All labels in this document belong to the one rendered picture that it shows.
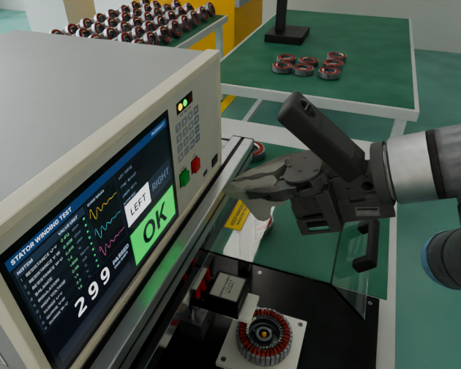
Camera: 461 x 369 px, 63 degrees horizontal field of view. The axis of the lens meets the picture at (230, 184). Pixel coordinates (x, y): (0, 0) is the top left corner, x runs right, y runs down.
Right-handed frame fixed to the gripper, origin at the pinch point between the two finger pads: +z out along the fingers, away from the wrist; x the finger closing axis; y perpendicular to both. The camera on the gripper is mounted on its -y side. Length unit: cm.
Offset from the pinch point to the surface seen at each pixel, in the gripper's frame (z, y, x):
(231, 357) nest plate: 16.3, 37.1, -1.9
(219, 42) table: 126, 12, 273
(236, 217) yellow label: 6.4, 10.5, 6.9
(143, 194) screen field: 4.8, -6.5, -10.1
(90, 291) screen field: 6.5, -2.8, -21.4
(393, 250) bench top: -9, 53, 43
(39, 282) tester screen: 3.8, -8.6, -25.7
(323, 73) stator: 23, 34, 161
